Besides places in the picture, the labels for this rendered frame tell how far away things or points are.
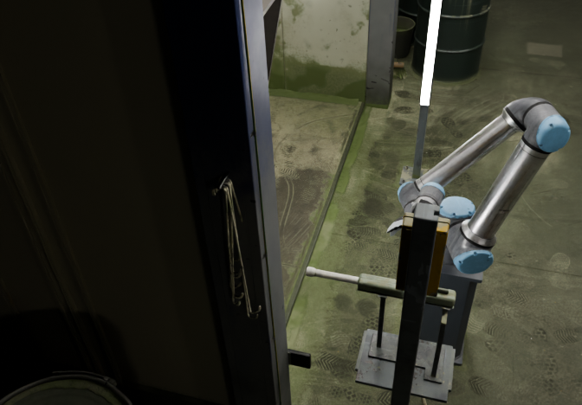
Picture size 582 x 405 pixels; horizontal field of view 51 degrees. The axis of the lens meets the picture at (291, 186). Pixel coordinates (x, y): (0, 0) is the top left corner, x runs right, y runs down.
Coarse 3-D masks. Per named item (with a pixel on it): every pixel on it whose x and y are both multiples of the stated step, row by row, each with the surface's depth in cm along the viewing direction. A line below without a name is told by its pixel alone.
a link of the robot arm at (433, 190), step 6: (426, 186) 229; (432, 186) 228; (438, 186) 229; (420, 192) 228; (426, 192) 225; (432, 192) 225; (438, 192) 227; (444, 192) 231; (432, 198) 222; (438, 198) 225; (438, 204) 224
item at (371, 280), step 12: (312, 276) 204; (324, 276) 202; (336, 276) 201; (348, 276) 201; (360, 276) 200; (372, 276) 199; (360, 288) 199; (372, 288) 198; (384, 288) 196; (432, 300) 193; (444, 300) 192
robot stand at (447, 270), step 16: (448, 272) 266; (448, 288) 272; (464, 288) 269; (464, 304) 276; (432, 320) 289; (448, 320) 286; (464, 320) 285; (432, 336) 296; (448, 336) 293; (464, 336) 295
